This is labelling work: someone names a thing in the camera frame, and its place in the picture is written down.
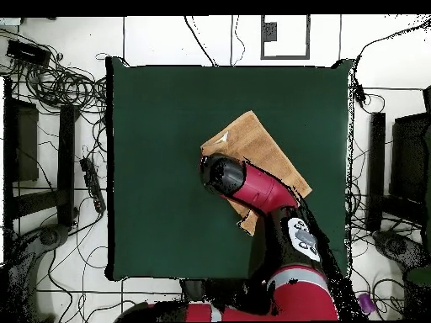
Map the tan terry towel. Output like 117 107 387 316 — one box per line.
200 109 313 237

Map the black flat panel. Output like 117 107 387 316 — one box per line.
3 77 40 183
389 112 430 203

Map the dark green table cloth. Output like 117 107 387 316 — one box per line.
104 56 354 283

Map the long black power strip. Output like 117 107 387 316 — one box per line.
79 156 107 214

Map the grey stand base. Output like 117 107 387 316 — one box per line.
371 230 431 270
6 223 70 322

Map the black box device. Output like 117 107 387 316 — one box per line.
6 39 52 68

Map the purple small object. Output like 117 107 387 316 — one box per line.
357 292 376 315

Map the dark green round pad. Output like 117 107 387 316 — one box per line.
405 267 431 287

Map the thick black cable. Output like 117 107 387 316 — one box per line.
184 15 216 66

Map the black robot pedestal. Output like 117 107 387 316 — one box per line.
179 278 206 304

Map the grey rectangular frame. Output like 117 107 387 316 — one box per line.
259 14 311 61

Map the black upright post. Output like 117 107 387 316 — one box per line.
56 104 80 227
365 111 387 232

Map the tangle of black cables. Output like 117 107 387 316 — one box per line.
0 28 109 115

